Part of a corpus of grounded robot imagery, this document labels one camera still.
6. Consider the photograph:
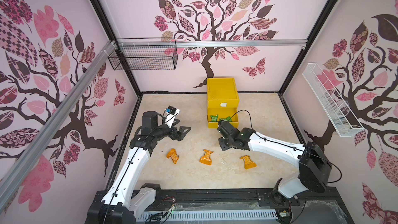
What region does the aluminium rail back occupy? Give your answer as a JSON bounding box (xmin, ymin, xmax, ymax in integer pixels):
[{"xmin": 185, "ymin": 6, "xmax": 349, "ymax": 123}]
[{"xmin": 117, "ymin": 38, "xmax": 307, "ymax": 48}]

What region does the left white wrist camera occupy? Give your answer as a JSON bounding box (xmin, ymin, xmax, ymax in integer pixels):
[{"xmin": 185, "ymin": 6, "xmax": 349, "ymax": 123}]
[{"xmin": 164, "ymin": 106, "xmax": 180, "ymax": 128}]

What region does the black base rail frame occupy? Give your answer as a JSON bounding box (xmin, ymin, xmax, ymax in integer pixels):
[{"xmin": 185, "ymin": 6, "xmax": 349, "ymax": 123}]
[{"xmin": 84, "ymin": 188, "xmax": 355, "ymax": 224}]

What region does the white slotted cable duct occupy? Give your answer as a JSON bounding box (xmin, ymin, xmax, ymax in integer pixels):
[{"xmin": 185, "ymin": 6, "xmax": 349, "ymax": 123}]
[{"xmin": 133, "ymin": 209, "xmax": 278, "ymax": 224}]

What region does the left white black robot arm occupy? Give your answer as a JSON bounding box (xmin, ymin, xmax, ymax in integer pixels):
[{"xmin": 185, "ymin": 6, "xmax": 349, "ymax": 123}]
[{"xmin": 85, "ymin": 106, "xmax": 191, "ymax": 224}]

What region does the yellow plastic drawer cabinet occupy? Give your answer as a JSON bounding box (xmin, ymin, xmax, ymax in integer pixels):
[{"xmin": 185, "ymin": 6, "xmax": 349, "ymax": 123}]
[{"xmin": 207, "ymin": 77, "xmax": 239, "ymax": 129}]

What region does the aluminium rail left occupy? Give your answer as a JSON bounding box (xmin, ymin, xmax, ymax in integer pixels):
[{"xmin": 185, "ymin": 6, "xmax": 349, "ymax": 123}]
[{"xmin": 1, "ymin": 40, "xmax": 117, "ymax": 212}]

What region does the orange cookie packet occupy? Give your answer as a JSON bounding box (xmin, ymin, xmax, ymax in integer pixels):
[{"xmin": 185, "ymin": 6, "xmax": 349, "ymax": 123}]
[
  {"xmin": 240, "ymin": 155, "xmax": 257, "ymax": 170},
  {"xmin": 199, "ymin": 149, "xmax": 213, "ymax": 166},
  {"xmin": 166, "ymin": 148, "xmax": 179, "ymax": 164}
]

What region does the green cookie packet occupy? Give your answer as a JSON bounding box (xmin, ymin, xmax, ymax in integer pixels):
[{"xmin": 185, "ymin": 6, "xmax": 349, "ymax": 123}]
[
  {"xmin": 210, "ymin": 115, "xmax": 219, "ymax": 122},
  {"xmin": 219, "ymin": 116, "xmax": 232, "ymax": 122}
]

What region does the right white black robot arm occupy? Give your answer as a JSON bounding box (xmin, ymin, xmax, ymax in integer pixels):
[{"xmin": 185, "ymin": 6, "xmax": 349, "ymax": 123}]
[{"xmin": 217, "ymin": 120, "xmax": 332, "ymax": 206}]

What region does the aluminium rail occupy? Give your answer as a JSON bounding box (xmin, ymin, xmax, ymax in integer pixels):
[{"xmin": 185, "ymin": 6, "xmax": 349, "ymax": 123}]
[
  {"xmin": 1, "ymin": 40, "xmax": 117, "ymax": 212},
  {"xmin": 117, "ymin": 38, "xmax": 307, "ymax": 48}
]

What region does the white wire shelf basket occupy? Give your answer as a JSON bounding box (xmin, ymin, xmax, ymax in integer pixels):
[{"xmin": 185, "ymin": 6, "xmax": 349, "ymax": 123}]
[{"xmin": 302, "ymin": 63, "xmax": 365, "ymax": 138}]

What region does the black wire basket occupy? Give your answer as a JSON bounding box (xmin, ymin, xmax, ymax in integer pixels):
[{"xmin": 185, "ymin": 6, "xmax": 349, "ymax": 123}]
[{"xmin": 108, "ymin": 37, "xmax": 178, "ymax": 71}]

